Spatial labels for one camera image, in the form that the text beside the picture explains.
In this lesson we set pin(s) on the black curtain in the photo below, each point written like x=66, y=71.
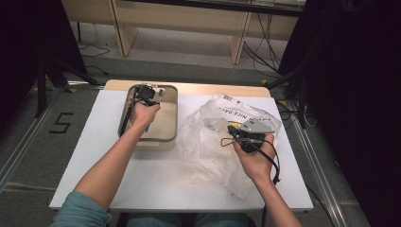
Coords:
x=28, y=38
x=356, y=94

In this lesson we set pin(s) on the aluminium floor rail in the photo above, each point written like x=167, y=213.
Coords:
x=28, y=145
x=318, y=176

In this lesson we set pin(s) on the white table cover board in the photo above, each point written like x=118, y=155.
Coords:
x=151, y=179

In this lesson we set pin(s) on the light wooden desk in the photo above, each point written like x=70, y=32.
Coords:
x=176, y=19

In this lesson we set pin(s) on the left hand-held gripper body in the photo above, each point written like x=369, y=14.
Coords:
x=144, y=93

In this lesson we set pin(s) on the person's right hand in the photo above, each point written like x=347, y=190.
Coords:
x=257, y=164

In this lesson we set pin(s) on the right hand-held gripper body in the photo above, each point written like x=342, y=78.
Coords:
x=255, y=126

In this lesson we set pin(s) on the black metal stand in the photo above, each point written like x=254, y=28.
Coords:
x=41, y=91
x=302, y=94

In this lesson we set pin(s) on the person's left hand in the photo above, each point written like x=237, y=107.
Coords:
x=143, y=115

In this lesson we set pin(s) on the clear plastic bag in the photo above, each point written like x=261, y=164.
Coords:
x=208, y=148

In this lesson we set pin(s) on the beige bin with grey rim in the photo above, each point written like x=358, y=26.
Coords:
x=165, y=123

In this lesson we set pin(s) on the teal sleeve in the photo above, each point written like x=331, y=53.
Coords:
x=82, y=211

